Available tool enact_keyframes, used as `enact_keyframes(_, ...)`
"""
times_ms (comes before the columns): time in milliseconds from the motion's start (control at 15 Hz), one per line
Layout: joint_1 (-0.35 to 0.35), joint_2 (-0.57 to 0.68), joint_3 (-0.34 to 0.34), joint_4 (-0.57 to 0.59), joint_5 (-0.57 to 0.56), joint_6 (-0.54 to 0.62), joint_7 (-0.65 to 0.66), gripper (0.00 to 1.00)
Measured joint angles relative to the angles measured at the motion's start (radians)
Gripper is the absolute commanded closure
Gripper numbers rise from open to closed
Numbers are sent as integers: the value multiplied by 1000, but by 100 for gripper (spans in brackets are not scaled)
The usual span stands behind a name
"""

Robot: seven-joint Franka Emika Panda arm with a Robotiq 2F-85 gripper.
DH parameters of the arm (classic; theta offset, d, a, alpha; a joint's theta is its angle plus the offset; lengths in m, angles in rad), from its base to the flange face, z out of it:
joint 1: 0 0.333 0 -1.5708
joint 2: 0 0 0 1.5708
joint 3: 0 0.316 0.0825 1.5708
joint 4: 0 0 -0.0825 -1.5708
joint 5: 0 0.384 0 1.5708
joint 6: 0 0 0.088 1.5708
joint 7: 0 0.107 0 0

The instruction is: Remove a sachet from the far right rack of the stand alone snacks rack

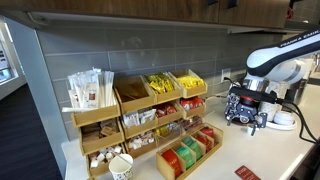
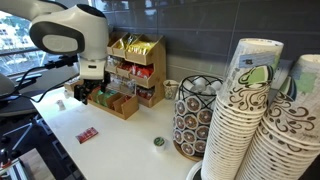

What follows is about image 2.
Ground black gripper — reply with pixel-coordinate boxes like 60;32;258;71
73;77;112;106

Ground silver sachet pile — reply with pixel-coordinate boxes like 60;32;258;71
107;55;121;66

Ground yellow-green sachet pile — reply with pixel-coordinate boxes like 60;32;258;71
118;34;141;51

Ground yellow sachet pile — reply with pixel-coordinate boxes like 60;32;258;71
126;40;158;56

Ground wooden tiered snack rack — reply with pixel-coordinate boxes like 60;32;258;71
63;31;167;108

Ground green tea packet stack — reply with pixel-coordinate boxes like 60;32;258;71
94;89;108;103
101;91;118;107

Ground clear acrylic bin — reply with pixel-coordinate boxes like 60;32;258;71
108;73;137;95

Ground wooden tea organizer box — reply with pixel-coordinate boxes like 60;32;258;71
86;83;139;121

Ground red packet pile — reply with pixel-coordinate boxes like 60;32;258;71
118;60;134;72

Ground single patterned paper cup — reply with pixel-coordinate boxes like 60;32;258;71
162;79;180;101

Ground green-lid coffee pod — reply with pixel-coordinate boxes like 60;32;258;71
153;136;168;154

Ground white pod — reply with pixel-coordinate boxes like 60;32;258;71
183;81;196;94
193;78;208;91
210;80;224;93

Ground white round tray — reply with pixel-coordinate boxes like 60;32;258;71
185;159;204;180

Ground patterned paper cup stack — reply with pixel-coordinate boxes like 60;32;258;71
234;54;320;180
200;38;284;180
268;59;298;104

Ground black cable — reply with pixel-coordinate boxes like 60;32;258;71
14;73;81;104
13;63;49;90

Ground black cable clamp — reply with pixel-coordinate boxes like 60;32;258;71
44;54;80;70

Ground black wire pod carousel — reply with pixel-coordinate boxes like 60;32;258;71
172;74;224;163

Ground aluminium rail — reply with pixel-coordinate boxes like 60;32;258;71
0;159;29;180

